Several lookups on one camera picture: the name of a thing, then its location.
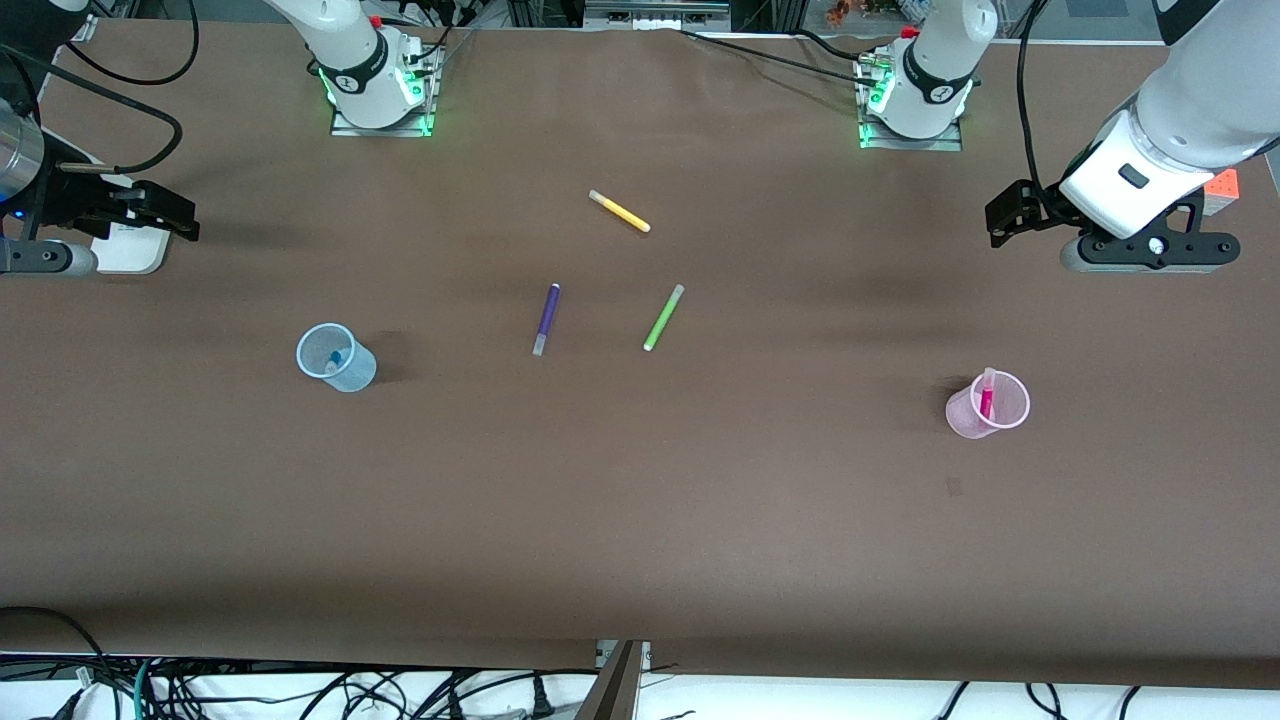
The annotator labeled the flat white box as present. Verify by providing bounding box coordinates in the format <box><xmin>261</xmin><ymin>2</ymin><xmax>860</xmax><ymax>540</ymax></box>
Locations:
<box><xmin>93</xmin><ymin>172</ymin><xmax>172</xmax><ymax>277</ymax></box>

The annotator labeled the orange cube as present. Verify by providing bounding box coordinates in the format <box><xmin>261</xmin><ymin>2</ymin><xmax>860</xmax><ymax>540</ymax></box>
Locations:
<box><xmin>1200</xmin><ymin>167</ymin><xmax>1242</xmax><ymax>218</ymax></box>

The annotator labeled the translucent pink plastic cup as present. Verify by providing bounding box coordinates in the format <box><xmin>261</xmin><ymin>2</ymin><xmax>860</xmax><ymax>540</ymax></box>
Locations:
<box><xmin>944</xmin><ymin>368</ymin><xmax>1032</xmax><ymax>440</ymax></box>

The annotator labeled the translucent blue plastic cup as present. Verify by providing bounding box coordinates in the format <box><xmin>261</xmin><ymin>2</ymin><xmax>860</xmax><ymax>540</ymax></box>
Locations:
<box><xmin>295</xmin><ymin>322</ymin><xmax>379</xmax><ymax>394</ymax></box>

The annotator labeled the green marker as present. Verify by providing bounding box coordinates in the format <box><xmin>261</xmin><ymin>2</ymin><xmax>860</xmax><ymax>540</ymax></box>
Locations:
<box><xmin>642</xmin><ymin>283</ymin><xmax>687</xmax><ymax>353</ymax></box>

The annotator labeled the purple marker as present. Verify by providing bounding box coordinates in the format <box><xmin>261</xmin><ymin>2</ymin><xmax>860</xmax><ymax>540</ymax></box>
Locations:
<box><xmin>531</xmin><ymin>283</ymin><xmax>562</xmax><ymax>358</ymax></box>

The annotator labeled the yellow marker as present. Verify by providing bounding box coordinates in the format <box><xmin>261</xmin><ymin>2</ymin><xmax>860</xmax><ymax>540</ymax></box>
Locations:
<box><xmin>588</xmin><ymin>189</ymin><xmax>652</xmax><ymax>234</ymax></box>

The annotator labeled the brown table cover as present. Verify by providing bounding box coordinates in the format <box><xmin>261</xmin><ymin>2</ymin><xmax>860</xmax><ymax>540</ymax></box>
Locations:
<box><xmin>0</xmin><ymin>18</ymin><xmax>1280</xmax><ymax>691</ymax></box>

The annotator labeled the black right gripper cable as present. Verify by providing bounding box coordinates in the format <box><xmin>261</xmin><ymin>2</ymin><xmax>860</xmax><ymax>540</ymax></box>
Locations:
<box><xmin>0</xmin><ymin>45</ymin><xmax>184</xmax><ymax>176</ymax></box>

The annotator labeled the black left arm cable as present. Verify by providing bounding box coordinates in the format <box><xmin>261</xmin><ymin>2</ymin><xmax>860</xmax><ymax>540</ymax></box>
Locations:
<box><xmin>1016</xmin><ymin>0</ymin><xmax>1051</xmax><ymax>206</ymax></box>

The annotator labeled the black looped cable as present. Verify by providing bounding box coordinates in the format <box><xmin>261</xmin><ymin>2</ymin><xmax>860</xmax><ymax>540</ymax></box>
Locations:
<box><xmin>58</xmin><ymin>0</ymin><xmax>201</xmax><ymax>86</ymax></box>

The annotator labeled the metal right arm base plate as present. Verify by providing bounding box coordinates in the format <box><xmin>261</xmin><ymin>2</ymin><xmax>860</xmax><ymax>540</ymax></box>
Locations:
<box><xmin>329</xmin><ymin>40</ymin><xmax>443</xmax><ymax>139</ymax></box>

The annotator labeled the black cable across table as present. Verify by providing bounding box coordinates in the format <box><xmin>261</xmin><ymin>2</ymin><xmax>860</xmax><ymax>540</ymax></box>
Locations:
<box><xmin>678</xmin><ymin>28</ymin><xmax>886</xmax><ymax>89</ymax></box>

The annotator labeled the black cable with plug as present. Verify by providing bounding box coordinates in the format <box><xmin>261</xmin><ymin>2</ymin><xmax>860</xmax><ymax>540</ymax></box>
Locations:
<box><xmin>440</xmin><ymin>672</ymin><xmax>559</xmax><ymax>720</ymax></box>

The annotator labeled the wooden table post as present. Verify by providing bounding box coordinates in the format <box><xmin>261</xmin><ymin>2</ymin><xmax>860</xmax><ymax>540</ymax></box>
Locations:
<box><xmin>578</xmin><ymin>640</ymin><xmax>653</xmax><ymax>720</ymax></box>

